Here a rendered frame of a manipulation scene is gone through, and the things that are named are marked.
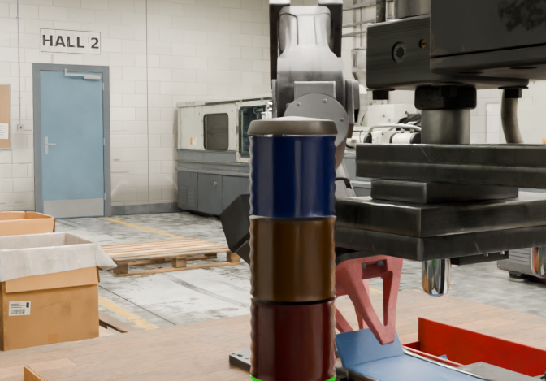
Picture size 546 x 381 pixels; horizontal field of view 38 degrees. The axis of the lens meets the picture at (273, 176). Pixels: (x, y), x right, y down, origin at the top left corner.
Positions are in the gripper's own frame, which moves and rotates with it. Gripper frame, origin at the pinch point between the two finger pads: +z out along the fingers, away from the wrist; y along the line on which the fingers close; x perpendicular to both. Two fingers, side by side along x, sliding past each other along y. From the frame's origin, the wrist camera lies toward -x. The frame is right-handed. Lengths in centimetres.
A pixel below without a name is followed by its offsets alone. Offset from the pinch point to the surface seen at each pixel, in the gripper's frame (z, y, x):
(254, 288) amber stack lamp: 1.1, 27.4, -28.0
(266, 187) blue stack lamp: -2.3, 30.2, -27.8
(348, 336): -0.9, -0.7, -2.1
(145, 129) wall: -522, -906, 464
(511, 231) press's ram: -2.5, 18.3, 0.5
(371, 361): 1.7, -0.6, -0.6
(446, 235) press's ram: -2.9, 18.4, -6.2
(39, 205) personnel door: -434, -962, 300
